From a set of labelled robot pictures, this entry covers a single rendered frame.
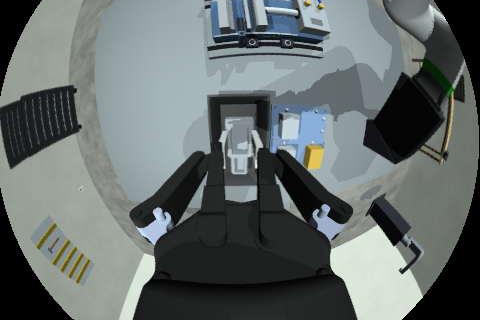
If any yellow rectangular block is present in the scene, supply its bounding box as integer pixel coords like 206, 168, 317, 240
303, 145, 324, 169

